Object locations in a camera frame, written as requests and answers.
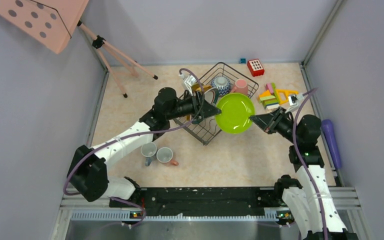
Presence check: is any red patterned bowl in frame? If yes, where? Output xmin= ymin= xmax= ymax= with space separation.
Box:
xmin=210 ymin=76 xmax=232 ymax=97

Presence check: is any large pink mug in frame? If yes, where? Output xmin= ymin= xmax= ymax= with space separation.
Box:
xmin=230 ymin=79 xmax=249 ymax=96

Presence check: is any red toy block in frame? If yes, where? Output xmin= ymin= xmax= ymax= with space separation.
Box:
xmin=246 ymin=58 xmax=265 ymax=77

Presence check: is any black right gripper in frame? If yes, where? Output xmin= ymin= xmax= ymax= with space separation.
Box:
xmin=250 ymin=106 xmax=302 ymax=145

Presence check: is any small pink mug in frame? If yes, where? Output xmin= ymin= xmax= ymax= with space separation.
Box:
xmin=156 ymin=147 xmax=179 ymax=166

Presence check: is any yellow polka dot plate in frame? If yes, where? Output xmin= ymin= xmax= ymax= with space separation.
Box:
xmin=191 ymin=83 xmax=212 ymax=93

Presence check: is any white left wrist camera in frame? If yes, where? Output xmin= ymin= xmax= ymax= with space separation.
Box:
xmin=178 ymin=73 xmax=197 ymax=97

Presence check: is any colourful toy block stack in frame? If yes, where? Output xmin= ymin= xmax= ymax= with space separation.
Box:
xmin=258 ymin=82 xmax=280 ymax=112

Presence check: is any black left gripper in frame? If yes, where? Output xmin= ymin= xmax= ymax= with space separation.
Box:
xmin=166 ymin=90 xmax=222 ymax=121

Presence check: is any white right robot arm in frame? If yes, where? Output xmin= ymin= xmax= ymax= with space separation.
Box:
xmin=249 ymin=107 xmax=358 ymax=240

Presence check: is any yellow triangle toy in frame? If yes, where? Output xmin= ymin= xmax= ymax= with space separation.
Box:
xmin=274 ymin=88 xmax=300 ymax=105

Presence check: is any purple handle tool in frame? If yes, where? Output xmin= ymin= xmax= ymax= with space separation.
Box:
xmin=321 ymin=119 xmax=343 ymax=169

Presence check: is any pink dotted board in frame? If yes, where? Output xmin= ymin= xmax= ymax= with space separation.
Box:
xmin=0 ymin=0 xmax=89 ymax=54

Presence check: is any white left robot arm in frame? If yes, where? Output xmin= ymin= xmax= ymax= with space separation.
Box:
xmin=63 ymin=87 xmax=222 ymax=207

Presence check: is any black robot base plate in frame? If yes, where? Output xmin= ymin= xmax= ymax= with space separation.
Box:
xmin=109 ymin=186 xmax=307 ymax=219

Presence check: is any grey wire dish rack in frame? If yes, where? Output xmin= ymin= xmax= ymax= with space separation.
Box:
xmin=184 ymin=62 xmax=259 ymax=146

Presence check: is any white plate teal rim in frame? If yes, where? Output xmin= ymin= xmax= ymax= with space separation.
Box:
xmin=204 ymin=87 xmax=220 ymax=106

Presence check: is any grey white mug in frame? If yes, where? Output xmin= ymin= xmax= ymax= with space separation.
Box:
xmin=140 ymin=142 xmax=158 ymax=167

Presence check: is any lime green plate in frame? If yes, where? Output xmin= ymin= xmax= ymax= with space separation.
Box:
xmin=215 ymin=92 xmax=255 ymax=134

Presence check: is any pink tripod stand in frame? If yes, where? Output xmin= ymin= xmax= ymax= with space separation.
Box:
xmin=77 ymin=20 xmax=159 ymax=98

